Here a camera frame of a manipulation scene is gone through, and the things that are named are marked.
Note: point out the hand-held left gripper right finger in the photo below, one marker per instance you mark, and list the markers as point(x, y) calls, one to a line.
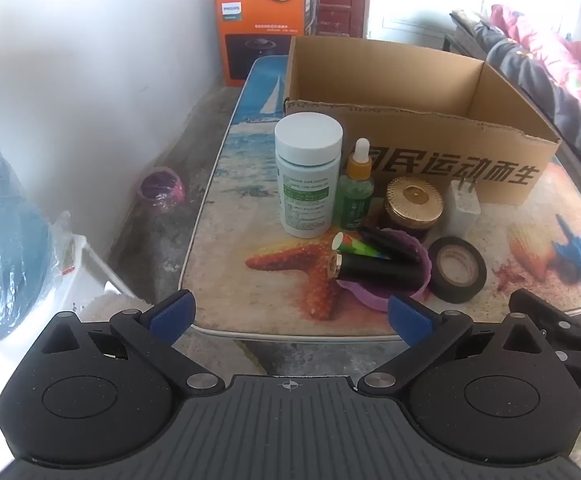
point(410, 317)

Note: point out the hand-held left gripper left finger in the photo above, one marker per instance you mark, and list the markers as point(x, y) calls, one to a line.
point(170, 311)

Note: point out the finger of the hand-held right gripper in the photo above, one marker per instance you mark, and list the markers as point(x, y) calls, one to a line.
point(560, 317)

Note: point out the purple silicone cup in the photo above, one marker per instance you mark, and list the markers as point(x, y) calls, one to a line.
point(365, 297)

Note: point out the black tape roll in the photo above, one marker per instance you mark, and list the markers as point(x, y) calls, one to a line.
point(470, 260)

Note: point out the green lip balm tube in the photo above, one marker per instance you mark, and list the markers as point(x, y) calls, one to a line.
point(358, 247)

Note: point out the white charger plug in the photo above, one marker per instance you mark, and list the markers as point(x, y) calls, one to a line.
point(463, 210)

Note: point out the gold lid jar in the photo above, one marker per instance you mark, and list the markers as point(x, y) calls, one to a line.
point(413, 197)

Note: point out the green dropper bottle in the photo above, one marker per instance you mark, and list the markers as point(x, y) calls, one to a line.
point(355, 195)

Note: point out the brown cardboard box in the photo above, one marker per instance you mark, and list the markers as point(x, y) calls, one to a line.
point(420, 125)

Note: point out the white box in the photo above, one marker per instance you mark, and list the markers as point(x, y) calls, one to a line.
point(95, 280)

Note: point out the clear plastic bag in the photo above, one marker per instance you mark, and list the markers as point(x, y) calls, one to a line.
point(65, 250)

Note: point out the white pill bottle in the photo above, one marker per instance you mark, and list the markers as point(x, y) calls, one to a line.
point(308, 175)

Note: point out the blue water jug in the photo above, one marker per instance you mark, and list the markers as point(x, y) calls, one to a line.
point(5, 230)

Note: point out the grey clothing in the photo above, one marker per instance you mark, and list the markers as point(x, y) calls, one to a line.
point(530, 80)

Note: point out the pink cloth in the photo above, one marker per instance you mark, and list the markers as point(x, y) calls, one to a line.
point(565, 45)

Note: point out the orange appliance box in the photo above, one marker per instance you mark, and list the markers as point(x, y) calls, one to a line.
point(260, 25)

